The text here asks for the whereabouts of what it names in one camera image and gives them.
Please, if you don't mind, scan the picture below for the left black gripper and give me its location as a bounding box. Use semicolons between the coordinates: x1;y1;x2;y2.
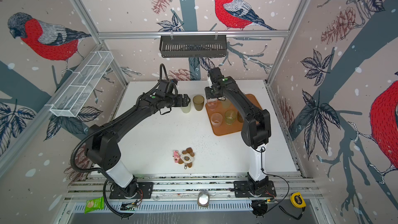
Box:
164;93;191;107

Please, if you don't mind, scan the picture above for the tall pale green glass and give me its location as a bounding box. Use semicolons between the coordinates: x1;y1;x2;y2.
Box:
181;103;191;114

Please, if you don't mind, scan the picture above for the pink ribbed clear glass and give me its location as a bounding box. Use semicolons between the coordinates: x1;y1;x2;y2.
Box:
207;99;218;111

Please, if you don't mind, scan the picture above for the tall brown textured glass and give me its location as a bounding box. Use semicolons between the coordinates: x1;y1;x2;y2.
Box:
193;95;204;111

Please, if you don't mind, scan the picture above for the pale green textured glass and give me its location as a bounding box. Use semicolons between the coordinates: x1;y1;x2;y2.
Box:
221;99;231;109

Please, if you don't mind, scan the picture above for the pink textured glass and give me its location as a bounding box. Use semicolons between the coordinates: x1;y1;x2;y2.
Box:
210;113;223;128

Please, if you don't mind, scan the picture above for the bright green clear glass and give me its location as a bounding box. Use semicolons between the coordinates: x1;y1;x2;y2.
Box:
224;110;237;125

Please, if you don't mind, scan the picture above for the short brown textured glass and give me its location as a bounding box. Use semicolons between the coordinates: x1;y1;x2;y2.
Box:
237;113;244;123

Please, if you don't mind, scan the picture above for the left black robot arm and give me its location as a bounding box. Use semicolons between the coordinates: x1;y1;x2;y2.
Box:
85;80;190;198

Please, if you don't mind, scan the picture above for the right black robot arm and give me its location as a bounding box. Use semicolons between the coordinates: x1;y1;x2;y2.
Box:
205;67;272;197

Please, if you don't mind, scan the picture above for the brown plastic tray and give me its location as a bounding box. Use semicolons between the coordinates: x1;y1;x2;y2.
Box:
205;101;243;136

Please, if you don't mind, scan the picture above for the pink small toy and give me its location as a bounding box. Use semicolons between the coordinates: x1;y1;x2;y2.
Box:
173;150;181;163

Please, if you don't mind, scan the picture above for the silver round knob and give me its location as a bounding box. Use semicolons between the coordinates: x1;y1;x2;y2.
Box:
197;191;210;208

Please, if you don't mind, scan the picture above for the yellow tape measure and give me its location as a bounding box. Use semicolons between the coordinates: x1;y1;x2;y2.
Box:
290;192;306;208

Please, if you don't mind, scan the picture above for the green snack packet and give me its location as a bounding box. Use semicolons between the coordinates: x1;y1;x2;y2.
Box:
84;197;105;214

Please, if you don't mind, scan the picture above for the black hanging wire basket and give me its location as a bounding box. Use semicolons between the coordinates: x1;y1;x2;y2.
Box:
159;35;228;58

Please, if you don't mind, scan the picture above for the brown flower plush keychain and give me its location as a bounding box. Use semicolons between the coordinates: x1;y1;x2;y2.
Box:
177;147;195;169

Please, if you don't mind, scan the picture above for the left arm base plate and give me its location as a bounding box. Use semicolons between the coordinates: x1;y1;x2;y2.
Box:
109;181;153;200

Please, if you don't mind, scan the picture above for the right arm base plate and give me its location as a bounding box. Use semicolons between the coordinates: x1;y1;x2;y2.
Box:
231;180;277;198

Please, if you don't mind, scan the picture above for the white mesh wall shelf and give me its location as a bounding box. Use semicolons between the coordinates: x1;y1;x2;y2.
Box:
50;51;114;117

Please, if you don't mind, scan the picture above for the black corrugated cable hose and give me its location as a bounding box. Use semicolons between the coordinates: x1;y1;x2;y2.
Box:
69;124;106;174

